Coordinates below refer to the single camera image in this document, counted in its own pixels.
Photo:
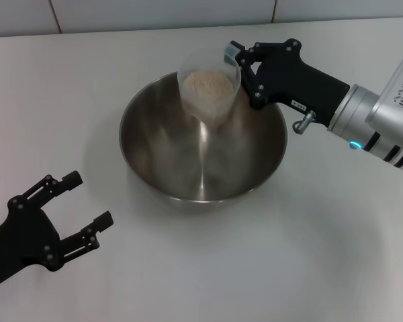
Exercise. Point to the white rice grains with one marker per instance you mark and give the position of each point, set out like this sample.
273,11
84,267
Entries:
208,87

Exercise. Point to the stainless steel mixing bowl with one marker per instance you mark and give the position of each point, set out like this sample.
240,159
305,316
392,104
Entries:
248,161

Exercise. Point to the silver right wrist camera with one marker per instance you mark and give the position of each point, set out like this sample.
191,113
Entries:
399,84

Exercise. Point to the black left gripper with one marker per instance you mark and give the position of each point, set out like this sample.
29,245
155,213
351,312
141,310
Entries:
23,234

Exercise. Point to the clear plastic cup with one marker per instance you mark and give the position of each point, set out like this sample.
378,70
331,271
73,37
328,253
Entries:
201,57

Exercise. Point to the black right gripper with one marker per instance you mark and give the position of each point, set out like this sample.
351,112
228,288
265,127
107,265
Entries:
295,84

